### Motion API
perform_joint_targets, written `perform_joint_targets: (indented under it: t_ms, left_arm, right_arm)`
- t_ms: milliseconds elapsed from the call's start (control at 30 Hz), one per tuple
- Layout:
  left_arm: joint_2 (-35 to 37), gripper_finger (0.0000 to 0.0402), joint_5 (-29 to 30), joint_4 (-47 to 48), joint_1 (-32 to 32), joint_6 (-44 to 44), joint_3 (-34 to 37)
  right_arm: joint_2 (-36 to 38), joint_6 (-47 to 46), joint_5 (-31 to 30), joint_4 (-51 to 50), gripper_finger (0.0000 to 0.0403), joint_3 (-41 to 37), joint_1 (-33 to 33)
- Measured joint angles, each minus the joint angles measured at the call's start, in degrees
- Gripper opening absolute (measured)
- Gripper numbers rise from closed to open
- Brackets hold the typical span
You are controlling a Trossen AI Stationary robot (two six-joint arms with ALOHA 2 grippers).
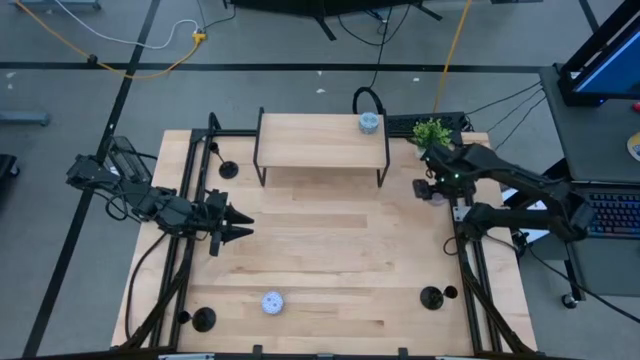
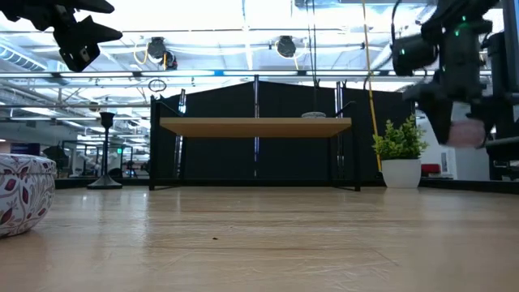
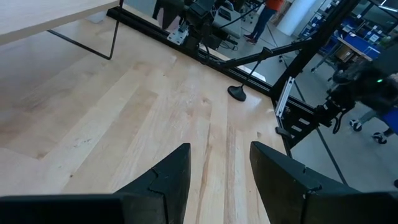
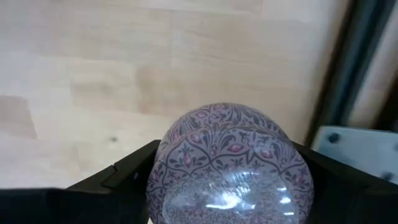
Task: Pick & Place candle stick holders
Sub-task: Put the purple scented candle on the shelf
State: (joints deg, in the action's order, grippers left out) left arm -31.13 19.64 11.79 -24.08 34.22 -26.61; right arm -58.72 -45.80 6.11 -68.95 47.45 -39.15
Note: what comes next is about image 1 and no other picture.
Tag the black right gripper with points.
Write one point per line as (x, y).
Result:
(452, 185)

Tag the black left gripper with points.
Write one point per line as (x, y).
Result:
(212, 217)

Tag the pink patterned tin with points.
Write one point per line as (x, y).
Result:
(438, 201)

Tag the white tin with leaf pattern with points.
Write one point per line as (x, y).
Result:
(272, 303)

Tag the blue and white patterned tin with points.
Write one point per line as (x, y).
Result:
(369, 122)

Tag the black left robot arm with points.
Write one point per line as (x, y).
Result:
(150, 205)

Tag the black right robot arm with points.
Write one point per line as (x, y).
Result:
(525, 180)

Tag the green plant in white pot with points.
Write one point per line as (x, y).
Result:
(430, 132)

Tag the white paper sheet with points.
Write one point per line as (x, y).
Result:
(511, 194)

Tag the black vented control box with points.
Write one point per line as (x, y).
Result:
(127, 160)

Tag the black table clamp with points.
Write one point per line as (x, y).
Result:
(402, 351)
(257, 350)

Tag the dark grey side desk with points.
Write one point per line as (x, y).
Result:
(590, 140)

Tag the backlit black keyboard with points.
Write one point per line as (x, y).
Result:
(617, 212)

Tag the yellow and blue round object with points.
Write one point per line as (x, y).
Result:
(635, 146)

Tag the black computer monitor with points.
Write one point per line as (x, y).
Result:
(615, 70)

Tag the black partition screen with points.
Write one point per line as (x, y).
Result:
(320, 6)

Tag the black wheeled object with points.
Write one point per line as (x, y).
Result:
(7, 165)

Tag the grey metal floor base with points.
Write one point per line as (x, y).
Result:
(22, 118)

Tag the black left frame rail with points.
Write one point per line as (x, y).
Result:
(235, 133)

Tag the black frame rail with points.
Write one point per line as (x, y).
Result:
(235, 133)
(470, 300)

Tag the black right frame rail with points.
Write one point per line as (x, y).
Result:
(470, 300)

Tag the wooden shelf with black frame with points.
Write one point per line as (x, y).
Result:
(320, 140)

